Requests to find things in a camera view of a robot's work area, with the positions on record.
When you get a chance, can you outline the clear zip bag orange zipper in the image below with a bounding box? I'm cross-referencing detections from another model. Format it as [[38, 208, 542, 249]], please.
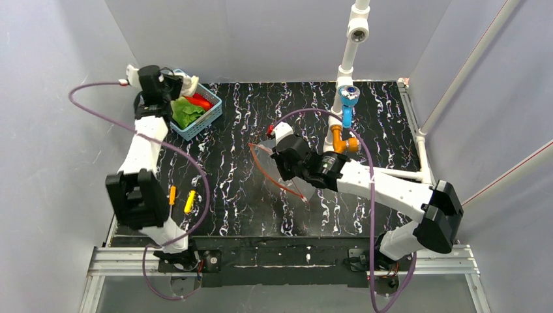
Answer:
[[249, 139, 316, 203]]

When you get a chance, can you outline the blue plastic basket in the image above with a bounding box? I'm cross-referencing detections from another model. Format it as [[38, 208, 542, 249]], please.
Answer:
[[167, 69, 222, 141]]

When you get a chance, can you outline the green lettuce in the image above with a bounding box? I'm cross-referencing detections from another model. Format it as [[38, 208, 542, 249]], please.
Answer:
[[171, 97, 205, 129]]

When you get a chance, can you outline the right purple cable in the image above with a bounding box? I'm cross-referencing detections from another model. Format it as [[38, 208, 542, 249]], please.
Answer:
[[269, 108, 418, 313]]

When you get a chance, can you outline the blue pipe fitting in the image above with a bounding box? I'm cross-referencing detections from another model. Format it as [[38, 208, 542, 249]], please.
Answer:
[[338, 85, 361, 128]]

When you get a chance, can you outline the aluminium rail frame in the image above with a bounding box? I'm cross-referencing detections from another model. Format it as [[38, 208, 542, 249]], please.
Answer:
[[79, 245, 490, 312]]

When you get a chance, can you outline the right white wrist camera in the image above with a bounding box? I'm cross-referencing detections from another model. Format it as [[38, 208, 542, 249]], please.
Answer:
[[267, 122, 294, 144]]

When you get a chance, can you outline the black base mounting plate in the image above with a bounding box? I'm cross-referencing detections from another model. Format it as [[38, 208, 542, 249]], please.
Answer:
[[153, 235, 423, 288]]

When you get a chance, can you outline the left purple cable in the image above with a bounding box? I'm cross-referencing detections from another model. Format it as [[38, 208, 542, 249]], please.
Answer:
[[68, 82, 212, 301]]

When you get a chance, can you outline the red chili pepper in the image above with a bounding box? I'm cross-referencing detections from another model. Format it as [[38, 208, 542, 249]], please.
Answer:
[[185, 93, 213, 112]]

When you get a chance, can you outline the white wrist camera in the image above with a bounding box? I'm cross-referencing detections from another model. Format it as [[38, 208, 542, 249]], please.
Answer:
[[118, 64, 142, 90], [267, 122, 294, 144]]

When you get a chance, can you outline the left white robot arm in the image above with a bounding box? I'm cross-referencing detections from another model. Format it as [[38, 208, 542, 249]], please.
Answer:
[[106, 65, 188, 254]]

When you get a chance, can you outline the orange pipe fitting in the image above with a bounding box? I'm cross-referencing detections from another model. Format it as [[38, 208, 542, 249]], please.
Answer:
[[330, 125, 360, 154]]

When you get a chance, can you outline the white pvc pipe frame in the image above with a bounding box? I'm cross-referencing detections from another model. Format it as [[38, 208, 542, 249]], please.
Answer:
[[320, 0, 553, 208]]

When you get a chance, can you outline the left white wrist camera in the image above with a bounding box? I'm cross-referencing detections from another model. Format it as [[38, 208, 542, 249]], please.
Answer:
[[118, 64, 142, 90]]

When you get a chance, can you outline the white toy dumpling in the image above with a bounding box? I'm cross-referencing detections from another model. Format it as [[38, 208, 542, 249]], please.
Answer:
[[180, 74, 200, 97]]

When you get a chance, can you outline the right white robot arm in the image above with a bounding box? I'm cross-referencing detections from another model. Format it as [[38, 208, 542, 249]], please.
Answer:
[[271, 134, 464, 267]]

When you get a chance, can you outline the purple cable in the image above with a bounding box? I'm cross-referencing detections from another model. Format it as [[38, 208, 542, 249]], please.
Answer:
[[269, 108, 418, 313], [68, 82, 212, 301]]

